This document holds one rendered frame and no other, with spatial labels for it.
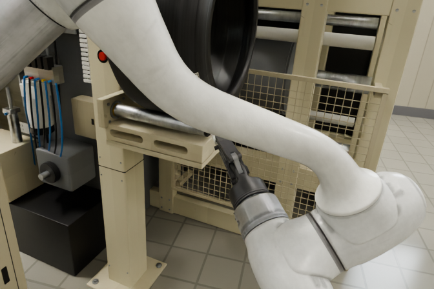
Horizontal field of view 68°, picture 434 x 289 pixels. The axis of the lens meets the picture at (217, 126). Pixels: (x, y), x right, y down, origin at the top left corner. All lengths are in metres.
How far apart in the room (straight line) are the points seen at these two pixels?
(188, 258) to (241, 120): 1.45
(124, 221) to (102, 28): 1.14
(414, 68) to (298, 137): 4.20
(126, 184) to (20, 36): 0.87
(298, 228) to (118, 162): 0.89
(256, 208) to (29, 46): 0.45
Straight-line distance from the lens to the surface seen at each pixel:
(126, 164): 1.30
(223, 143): 0.66
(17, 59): 0.61
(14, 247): 1.54
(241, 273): 1.77
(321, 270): 0.54
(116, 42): 0.39
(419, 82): 4.68
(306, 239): 0.54
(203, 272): 1.76
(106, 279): 1.75
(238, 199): 0.61
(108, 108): 1.11
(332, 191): 0.51
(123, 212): 1.43
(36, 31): 0.58
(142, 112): 1.06
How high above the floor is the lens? 1.28
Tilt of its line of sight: 22 degrees down
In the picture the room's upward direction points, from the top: 4 degrees clockwise
